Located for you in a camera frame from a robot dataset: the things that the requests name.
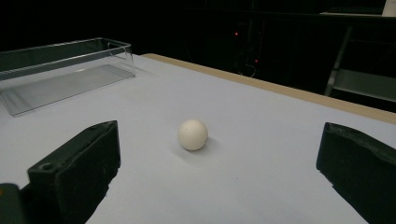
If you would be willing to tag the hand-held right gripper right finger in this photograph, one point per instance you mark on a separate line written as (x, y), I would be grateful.
(361, 165)

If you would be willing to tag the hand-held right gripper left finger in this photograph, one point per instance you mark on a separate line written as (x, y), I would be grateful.
(77, 168)

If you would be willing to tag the clear plastic box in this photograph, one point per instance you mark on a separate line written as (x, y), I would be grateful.
(62, 84)

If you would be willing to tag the white ball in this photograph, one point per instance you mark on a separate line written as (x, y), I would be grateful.
(193, 134)

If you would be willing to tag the white metal rack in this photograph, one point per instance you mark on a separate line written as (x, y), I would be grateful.
(364, 83)

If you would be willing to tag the white table sheet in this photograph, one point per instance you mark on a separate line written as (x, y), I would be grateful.
(255, 124)

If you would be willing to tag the dark device with red lights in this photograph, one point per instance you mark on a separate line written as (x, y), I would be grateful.
(246, 43)

